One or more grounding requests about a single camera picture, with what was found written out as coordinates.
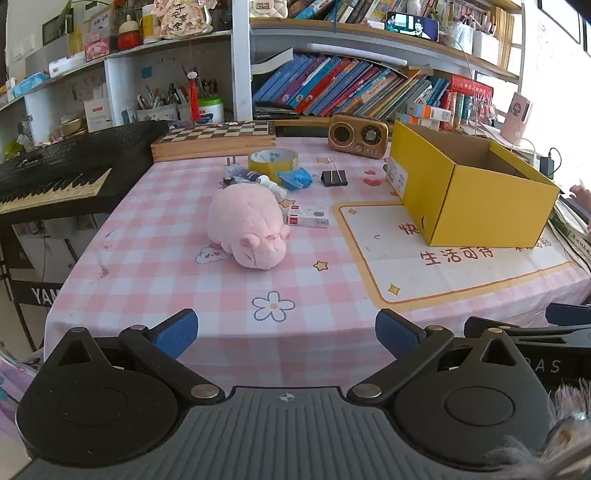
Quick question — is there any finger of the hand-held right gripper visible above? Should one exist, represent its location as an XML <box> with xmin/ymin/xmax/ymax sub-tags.
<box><xmin>464</xmin><ymin>316</ymin><xmax>591</xmax><ymax>344</ymax></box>
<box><xmin>546</xmin><ymin>302</ymin><xmax>591</xmax><ymax>326</ymax></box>

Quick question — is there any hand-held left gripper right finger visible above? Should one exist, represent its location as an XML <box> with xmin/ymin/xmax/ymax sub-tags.
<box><xmin>346</xmin><ymin>308</ymin><xmax>541</xmax><ymax>402</ymax></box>

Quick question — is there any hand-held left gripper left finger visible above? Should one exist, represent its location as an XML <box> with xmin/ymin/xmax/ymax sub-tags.
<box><xmin>44</xmin><ymin>308</ymin><xmax>227</xmax><ymax>402</ymax></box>

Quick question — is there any yellow cardboard box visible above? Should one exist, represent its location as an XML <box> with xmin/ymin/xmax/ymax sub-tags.
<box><xmin>385</xmin><ymin>121</ymin><xmax>561</xmax><ymax>248</ymax></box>

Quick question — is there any pink plush pig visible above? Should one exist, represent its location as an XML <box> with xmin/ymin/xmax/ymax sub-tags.
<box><xmin>206</xmin><ymin>183</ymin><xmax>291</xmax><ymax>271</ymax></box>

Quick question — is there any black binder clip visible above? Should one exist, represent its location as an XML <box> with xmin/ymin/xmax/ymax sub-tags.
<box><xmin>322</xmin><ymin>157</ymin><xmax>348</xmax><ymax>188</ymax></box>

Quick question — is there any yellow tape roll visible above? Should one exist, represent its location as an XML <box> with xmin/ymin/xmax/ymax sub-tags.
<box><xmin>248</xmin><ymin>148</ymin><xmax>299</xmax><ymax>184</ymax></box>

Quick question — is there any grey furry sleeve cuff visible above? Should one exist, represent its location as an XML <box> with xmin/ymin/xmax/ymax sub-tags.
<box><xmin>487</xmin><ymin>376</ymin><xmax>591</xmax><ymax>469</ymax></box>

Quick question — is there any stack of papers and books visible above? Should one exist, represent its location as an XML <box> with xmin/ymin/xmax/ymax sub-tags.
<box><xmin>547</xmin><ymin>194</ymin><xmax>591</xmax><ymax>273</ymax></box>

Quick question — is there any small white red box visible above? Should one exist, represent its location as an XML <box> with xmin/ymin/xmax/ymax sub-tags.
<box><xmin>286</xmin><ymin>205</ymin><xmax>331</xmax><ymax>228</ymax></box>

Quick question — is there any black charger adapter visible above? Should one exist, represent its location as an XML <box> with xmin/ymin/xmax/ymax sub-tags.
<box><xmin>538</xmin><ymin>148</ymin><xmax>561</xmax><ymax>178</ymax></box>

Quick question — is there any black keyboard stand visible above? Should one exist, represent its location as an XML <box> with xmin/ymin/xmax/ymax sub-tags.
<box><xmin>0</xmin><ymin>203</ymin><xmax>112</xmax><ymax>356</ymax></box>

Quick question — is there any blue label glue bottle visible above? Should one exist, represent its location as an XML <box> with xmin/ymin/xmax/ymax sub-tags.
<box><xmin>240</xmin><ymin>168</ymin><xmax>288</xmax><ymax>200</ymax></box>

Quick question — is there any blue wrapped packet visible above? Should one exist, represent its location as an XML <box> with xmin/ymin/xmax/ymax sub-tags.
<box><xmin>277</xmin><ymin>167</ymin><xmax>314</xmax><ymax>191</ymax></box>

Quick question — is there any wooden chess board box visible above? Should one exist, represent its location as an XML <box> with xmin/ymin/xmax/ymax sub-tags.
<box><xmin>151</xmin><ymin>120</ymin><xmax>277</xmax><ymax>162</ymax></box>

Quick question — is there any wooden retro radio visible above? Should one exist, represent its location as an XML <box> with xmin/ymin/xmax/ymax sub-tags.
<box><xmin>328</xmin><ymin>114</ymin><xmax>389</xmax><ymax>160</ymax></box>

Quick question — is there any pink cylinder holder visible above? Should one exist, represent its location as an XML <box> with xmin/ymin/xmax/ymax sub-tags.
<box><xmin>499</xmin><ymin>91</ymin><xmax>533</xmax><ymax>143</ymax></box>

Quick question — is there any black electronic keyboard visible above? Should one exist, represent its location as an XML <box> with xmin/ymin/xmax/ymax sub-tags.
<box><xmin>0</xmin><ymin>120</ymin><xmax>169</xmax><ymax>215</ymax></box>

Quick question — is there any orange white small box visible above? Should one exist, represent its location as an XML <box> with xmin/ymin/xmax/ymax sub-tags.
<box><xmin>403</xmin><ymin>115</ymin><xmax>443</xmax><ymax>131</ymax></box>
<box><xmin>407</xmin><ymin>104</ymin><xmax>453</xmax><ymax>121</ymax></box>

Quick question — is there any white pen holder with pens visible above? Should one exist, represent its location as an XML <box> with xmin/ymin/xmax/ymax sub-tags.
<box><xmin>135</xmin><ymin>80</ymin><xmax>181</xmax><ymax>123</ymax></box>

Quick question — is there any white green lidded tub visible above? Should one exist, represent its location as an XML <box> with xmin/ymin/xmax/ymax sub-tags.
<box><xmin>196</xmin><ymin>97</ymin><xmax>225</xmax><ymax>124</ymax></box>

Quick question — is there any white carton with red label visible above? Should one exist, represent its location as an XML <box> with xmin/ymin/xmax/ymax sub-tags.
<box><xmin>84</xmin><ymin>85</ymin><xmax>114</xmax><ymax>132</ymax></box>

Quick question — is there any red glue bottle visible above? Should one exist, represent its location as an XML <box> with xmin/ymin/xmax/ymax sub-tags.
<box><xmin>181</xmin><ymin>67</ymin><xmax>204</xmax><ymax>124</ymax></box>

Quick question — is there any red book box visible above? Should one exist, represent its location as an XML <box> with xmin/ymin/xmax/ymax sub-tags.
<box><xmin>450</xmin><ymin>74</ymin><xmax>495</xmax><ymax>125</ymax></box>

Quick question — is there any row of colourful books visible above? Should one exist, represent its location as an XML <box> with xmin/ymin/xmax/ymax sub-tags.
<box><xmin>252</xmin><ymin>53</ymin><xmax>497</xmax><ymax>130</ymax></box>

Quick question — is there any white shelf unit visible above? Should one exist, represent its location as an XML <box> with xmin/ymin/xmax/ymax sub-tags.
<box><xmin>0</xmin><ymin>0</ymin><xmax>527</xmax><ymax>139</ymax></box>

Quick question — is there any white pen cup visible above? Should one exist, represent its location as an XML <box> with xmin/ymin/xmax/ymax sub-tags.
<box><xmin>473</xmin><ymin>30</ymin><xmax>502</xmax><ymax>65</ymax></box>
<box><xmin>449</xmin><ymin>21</ymin><xmax>475</xmax><ymax>55</ymax></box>

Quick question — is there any white lamp bar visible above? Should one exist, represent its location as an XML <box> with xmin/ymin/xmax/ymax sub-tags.
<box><xmin>306</xmin><ymin>43</ymin><xmax>409</xmax><ymax>65</ymax></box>

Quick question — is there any blue tissue pack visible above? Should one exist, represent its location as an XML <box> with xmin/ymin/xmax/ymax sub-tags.
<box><xmin>11</xmin><ymin>73</ymin><xmax>51</xmax><ymax>97</ymax></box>

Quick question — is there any black framed picture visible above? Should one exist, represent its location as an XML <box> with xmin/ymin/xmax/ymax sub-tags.
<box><xmin>556</xmin><ymin>0</ymin><xmax>583</xmax><ymax>44</ymax></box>

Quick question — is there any pink small box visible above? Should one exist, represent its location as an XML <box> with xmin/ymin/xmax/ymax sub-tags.
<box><xmin>84</xmin><ymin>37</ymin><xmax>112</xmax><ymax>62</ymax></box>

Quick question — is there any yellow cup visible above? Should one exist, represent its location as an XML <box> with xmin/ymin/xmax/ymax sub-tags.
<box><xmin>141</xmin><ymin>6</ymin><xmax>160</xmax><ymax>44</ymax></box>

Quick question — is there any smartphone with lit screen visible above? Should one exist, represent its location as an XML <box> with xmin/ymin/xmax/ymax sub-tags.
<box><xmin>385</xmin><ymin>11</ymin><xmax>439</xmax><ymax>42</ymax></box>

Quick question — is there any pink decorative plaque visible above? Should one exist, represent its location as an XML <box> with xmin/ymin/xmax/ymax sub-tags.
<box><xmin>152</xmin><ymin>0</ymin><xmax>218</xmax><ymax>40</ymax></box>

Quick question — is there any row of upper shelf books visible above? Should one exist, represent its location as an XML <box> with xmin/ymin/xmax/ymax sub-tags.
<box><xmin>286</xmin><ymin>0</ymin><xmax>515</xmax><ymax>33</ymax></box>

